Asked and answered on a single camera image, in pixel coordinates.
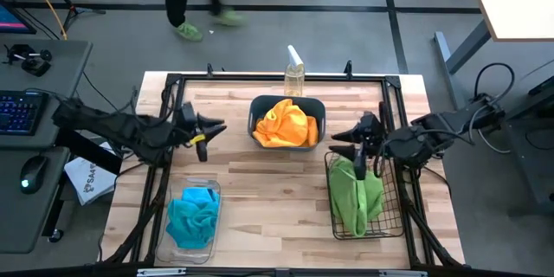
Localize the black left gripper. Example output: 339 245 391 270
177 101 229 164

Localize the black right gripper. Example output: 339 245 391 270
328 111 389 181

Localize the orange microfiber towel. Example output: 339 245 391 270
305 114 320 148
259 98 306 133
252 119 309 149

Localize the green microfiber towel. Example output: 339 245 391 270
359 172 386 222
327 157 364 238

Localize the blue microfiber towel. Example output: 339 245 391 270
165 187 222 251

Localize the dark grey plastic bin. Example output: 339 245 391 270
247 93 327 153

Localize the clear spray bottle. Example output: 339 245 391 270
283 44 306 98

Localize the white printed paper bag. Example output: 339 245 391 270
63 149 119 207

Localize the clear plastic bin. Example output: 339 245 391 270
154 177 222 266

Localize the grey table leg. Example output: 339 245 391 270
434 19 494 109

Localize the black computer mouse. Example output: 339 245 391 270
19 154 49 195

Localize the black clamp device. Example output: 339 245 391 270
3 42 54 78

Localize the backlit black keyboard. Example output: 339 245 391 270
0 89 49 136

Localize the grey desk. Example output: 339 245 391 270
0 38 94 255

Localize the white table top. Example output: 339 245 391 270
465 0 554 43

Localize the lit computer monitor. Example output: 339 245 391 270
0 2 38 35

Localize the black aluminium table frame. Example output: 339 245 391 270
101 71 467 269

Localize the black wire basket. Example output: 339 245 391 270
323 150 406 242

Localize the black looped cable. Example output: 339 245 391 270
469 61 516 105

